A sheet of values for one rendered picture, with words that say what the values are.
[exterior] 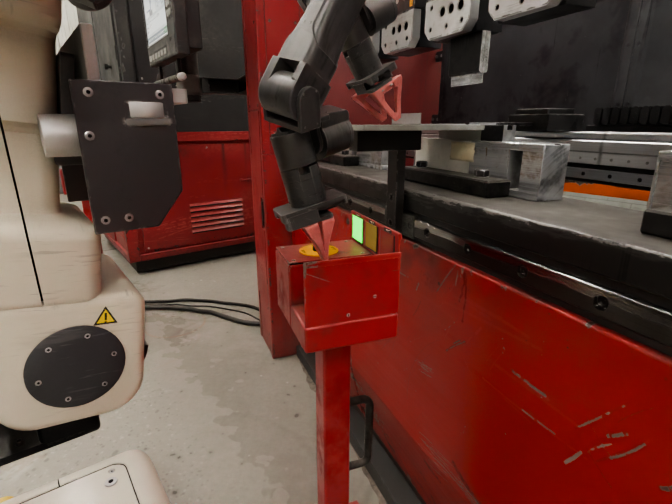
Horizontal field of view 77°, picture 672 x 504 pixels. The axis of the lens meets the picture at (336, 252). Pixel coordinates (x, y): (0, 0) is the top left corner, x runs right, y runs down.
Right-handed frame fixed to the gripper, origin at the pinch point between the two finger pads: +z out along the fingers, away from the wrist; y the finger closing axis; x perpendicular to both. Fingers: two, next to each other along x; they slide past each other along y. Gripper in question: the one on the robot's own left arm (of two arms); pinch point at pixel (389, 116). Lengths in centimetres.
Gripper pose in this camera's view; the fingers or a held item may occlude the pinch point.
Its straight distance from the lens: 88.9
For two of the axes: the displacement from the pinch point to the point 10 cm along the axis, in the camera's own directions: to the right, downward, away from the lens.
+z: 4.8, 7.7, 4.3
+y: -3.9, -2.6, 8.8
